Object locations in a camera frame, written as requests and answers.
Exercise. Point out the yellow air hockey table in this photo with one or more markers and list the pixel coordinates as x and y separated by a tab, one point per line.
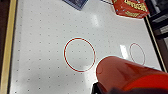
43	43

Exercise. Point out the red board game box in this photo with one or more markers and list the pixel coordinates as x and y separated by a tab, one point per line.
131	8

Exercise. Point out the blue game box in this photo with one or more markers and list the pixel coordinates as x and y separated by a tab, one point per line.
76	3

